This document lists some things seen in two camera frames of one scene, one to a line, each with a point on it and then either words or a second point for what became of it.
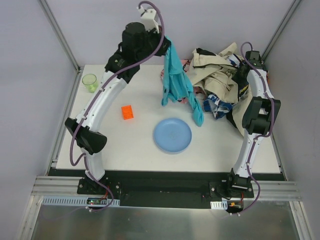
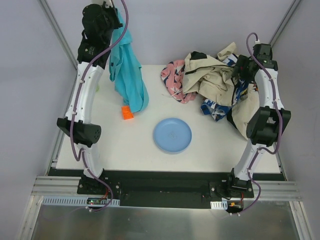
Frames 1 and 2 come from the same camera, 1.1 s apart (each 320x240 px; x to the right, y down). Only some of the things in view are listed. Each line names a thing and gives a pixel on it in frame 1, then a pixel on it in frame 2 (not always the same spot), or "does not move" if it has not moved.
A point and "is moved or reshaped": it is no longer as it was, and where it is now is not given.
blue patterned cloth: [219, 107] is moved or reshaped
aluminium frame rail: [53, 25] does not move
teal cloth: [177, 84] → [125, 69]
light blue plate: [172, 135] does not move
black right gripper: [240, 81] → [241, 67]
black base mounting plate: [172, 189] does not move
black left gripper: [162, 44] → [113, 19]
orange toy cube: [127, 112] does not move
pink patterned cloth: [199, 92] → [172, 78]
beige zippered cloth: [213, 73] is moved or reshaped
